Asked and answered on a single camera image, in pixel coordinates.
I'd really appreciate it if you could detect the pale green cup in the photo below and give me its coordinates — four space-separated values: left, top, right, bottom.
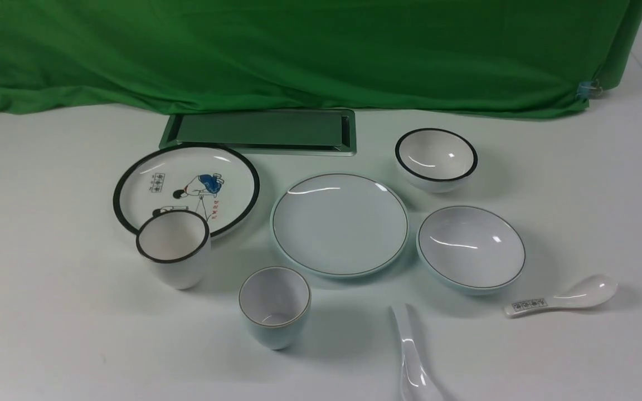
239 266 312 350

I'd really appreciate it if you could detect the plain white ceramic spoon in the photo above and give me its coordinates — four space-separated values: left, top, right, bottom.
390 303 444 400

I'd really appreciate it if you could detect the pale green shallow bowl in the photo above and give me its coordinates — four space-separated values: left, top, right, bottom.
416 206 527 296

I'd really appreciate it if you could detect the black-rimmed white cup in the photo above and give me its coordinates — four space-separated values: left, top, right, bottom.
135 209 212 290

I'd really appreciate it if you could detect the black-rimmed illustrated plate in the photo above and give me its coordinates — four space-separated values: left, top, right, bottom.
112 144 260 239

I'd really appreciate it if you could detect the pale green plate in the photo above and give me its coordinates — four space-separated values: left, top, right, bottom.
270 173 410 279

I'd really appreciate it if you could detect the black-rimmed small white bowl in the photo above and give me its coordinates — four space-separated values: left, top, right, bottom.
394 129 479 193

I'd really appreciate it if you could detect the green backdrop cloth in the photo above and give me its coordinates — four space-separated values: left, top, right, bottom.
0 1 642 119

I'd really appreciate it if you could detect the white spoon with print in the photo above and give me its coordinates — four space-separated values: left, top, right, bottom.
503 274 619 318

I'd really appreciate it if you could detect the blue binder clip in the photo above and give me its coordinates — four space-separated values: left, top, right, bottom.
575 79 604 101

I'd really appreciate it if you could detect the metal table cable hatch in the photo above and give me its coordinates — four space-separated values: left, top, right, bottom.
158 109 357 157

